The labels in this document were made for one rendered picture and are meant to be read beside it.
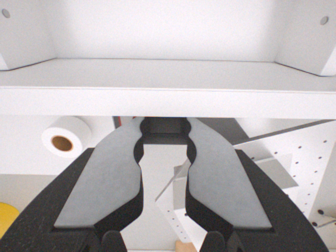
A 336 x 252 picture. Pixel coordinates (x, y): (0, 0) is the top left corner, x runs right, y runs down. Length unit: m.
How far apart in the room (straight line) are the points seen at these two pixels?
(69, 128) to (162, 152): 1.12
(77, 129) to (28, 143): 0.15
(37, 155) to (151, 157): 1.08
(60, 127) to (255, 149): 0.38
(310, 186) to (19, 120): 0.70
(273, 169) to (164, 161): 1.14
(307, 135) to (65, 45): 0.43
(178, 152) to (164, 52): 1.24
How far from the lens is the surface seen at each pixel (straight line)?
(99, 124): 0.32
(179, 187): 0.39
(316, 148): 0.47
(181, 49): 0.17
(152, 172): 1.56
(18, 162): 0.50
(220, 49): 0.18
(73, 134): 0.30
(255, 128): 1.40
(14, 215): 2.84
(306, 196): 0.61
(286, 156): 0.44
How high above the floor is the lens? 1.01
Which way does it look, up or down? 57 degrees down
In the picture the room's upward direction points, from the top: 180 degrees clockwise
